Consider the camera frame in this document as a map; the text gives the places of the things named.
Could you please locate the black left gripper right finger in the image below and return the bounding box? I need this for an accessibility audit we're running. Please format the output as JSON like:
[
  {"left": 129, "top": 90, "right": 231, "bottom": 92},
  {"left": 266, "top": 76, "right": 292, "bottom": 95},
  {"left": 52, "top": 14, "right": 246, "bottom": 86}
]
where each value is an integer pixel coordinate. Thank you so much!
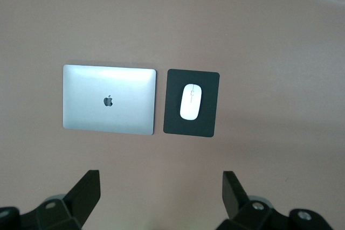
[{"left": 217, "top": 170, "right": 333, "bottom": 230}]

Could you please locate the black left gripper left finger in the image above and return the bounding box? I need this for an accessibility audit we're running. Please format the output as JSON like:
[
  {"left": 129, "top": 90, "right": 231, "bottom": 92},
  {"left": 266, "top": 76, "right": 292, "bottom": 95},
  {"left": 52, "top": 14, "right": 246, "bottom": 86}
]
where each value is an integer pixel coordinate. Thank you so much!
[{"left": 0, "top": 170, "right": 101, "bottom": 230}]

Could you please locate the white computer mouse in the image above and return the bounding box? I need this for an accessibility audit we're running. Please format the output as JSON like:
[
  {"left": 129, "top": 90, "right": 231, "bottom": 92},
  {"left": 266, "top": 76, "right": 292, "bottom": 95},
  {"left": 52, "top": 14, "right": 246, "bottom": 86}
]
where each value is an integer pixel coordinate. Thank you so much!
[{"left": 180, "top": 83, "right": 203, "bottom": 121}]

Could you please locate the black mouse pad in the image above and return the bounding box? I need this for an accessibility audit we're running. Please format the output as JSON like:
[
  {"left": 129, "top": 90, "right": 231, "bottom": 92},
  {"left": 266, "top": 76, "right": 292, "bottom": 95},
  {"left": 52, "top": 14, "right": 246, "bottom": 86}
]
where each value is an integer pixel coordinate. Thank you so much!
[{"left": 163, "top": 68, "right": 220, "bottom": 139}]

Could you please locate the silver laptop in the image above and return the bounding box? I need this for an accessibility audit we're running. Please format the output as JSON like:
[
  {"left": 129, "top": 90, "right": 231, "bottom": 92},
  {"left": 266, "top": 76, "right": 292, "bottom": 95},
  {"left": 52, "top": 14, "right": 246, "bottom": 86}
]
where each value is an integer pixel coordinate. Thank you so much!
[{"left": 63, "top": 64, "right": 157, "bottom": 136}]

